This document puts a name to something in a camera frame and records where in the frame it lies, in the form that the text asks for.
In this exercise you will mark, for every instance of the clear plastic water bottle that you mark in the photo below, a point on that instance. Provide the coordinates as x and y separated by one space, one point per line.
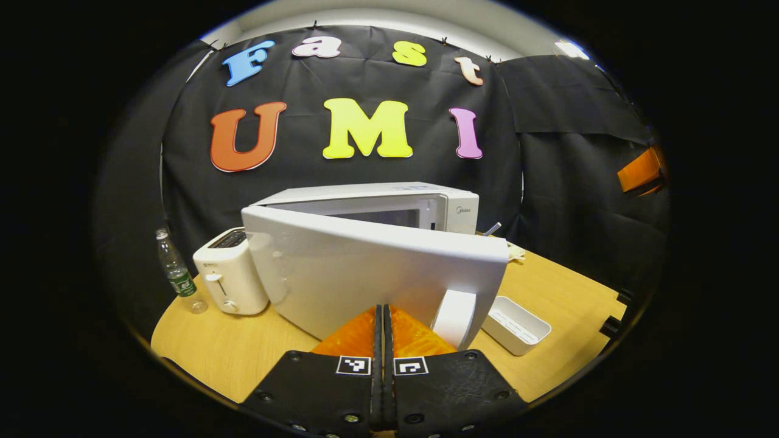
179 277

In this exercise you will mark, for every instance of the black backdrop cloth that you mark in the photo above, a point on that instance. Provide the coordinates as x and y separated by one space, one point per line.
548 152

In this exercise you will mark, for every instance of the compartment food tray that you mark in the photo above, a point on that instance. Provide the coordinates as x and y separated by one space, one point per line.
516 252

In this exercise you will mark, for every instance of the white toaster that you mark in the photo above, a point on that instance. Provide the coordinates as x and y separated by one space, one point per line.
234 280

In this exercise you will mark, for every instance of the white microwave oven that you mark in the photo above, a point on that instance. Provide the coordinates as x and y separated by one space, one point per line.
365 267

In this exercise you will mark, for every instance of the white rectangular tray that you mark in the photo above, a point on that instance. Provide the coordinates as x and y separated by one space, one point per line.
517 331

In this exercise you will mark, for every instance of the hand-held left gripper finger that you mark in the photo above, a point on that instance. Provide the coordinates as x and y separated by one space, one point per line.
377 365
389 389

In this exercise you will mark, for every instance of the ceiling light panel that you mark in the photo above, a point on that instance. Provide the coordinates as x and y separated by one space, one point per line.
572 50

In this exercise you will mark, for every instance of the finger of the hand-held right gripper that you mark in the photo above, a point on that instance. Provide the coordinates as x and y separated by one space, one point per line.
639 170

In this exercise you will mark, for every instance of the metal utensil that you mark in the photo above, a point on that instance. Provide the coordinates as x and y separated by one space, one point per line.
493 229

